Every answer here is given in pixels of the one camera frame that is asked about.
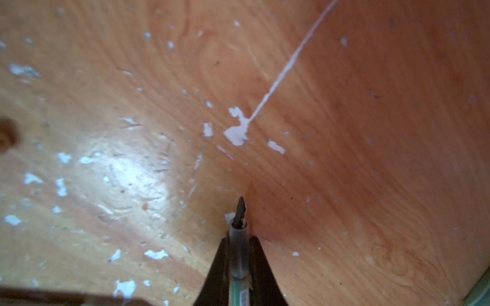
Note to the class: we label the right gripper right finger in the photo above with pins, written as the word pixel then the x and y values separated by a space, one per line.
pixel 265 289

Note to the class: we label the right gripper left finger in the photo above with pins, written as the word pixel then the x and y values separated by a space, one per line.
pixel 215 290

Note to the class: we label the dark green pen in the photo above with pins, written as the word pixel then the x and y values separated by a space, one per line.
pixel 239 243

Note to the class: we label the light green cap right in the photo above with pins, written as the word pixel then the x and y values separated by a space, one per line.
pixel 479 295

